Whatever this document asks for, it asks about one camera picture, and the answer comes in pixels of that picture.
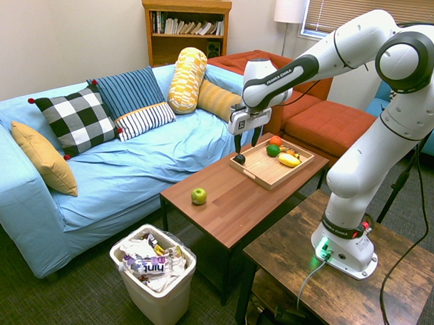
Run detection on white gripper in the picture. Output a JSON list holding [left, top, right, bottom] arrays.
[[227, 105, 273, 157]]

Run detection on green apple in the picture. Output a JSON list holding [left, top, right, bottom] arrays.
[[190, 187, 208, 207]]

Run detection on wooden tray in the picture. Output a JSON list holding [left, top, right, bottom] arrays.
[[227, 134, 316, 193]]

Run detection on spotted brown banana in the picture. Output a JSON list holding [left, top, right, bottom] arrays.
[[279, 145, 301, 160]]

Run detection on yellow mango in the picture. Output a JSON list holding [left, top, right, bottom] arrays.
[[277, 153, 302, 169]]

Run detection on mustard striped pillow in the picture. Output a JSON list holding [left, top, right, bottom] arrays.
[[196, 78, 244, 123]]

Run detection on reddish wood coffee table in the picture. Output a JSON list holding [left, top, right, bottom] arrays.
[[156, 128, 331, 310]]

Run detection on yellow patterned bolster pillow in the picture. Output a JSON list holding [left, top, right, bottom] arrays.
[[166, 46, 209, 115]]

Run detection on small black speaker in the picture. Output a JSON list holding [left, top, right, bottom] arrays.
[[206, 40, 222, 58]]

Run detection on white navy striped pillow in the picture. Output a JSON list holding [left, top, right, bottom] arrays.
[[113, 100, 177, 145]]

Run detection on wooden bookshelf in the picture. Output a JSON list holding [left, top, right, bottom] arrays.
[[138, 0, 233, 71]]

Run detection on row of books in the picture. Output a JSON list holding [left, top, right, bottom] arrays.
[[151, 11, 226, 37]]

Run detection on light blue sofa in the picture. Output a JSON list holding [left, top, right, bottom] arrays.
[[0, 56, 250, 287]]

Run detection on blue striped pillow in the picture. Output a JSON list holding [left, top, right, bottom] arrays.
[[84, 63, 168, 123]]

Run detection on white shade floor lamp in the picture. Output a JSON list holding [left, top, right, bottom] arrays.
[[272, 0, 308, 58]]

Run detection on black tripod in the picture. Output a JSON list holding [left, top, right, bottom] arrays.
[[376, 130, 433, 226]]

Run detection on crumpled hint wrapper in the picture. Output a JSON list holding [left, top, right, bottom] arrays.
[[121, 252, 187, 281]]

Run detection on black white checkered pillow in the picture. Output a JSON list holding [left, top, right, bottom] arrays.
[[25, 77, 125, 163]]

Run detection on white trash bin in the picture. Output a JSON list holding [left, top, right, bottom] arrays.
[[105, 222, 199, 325]]

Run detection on wooden window blinds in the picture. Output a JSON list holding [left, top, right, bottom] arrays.
[[301, 0, 434, 45]]

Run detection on rustic dark wood side table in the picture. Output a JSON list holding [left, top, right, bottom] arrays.
[[234, 186, 434, 325]]

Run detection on plain mustard pillow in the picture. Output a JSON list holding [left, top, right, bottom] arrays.
[[8, 120, 81, 197]]

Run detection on grey base cable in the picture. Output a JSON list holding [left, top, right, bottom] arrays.
[[295, 255, 329, 313]]

